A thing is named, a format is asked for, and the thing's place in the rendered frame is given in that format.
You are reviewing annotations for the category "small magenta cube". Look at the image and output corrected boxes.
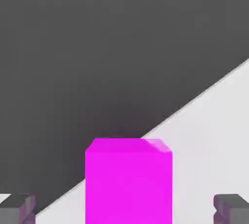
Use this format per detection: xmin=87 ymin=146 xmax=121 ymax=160
xmin=85 ymin=138 xmax=173 ymax=224

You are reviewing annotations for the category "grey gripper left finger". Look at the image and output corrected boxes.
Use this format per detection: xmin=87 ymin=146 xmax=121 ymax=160
xmin=0 ymin=193 xmax=37 ymax=224

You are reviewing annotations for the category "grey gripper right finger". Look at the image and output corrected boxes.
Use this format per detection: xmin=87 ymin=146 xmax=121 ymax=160
xmin=213 ymin=193 xmax=249 ymax=224

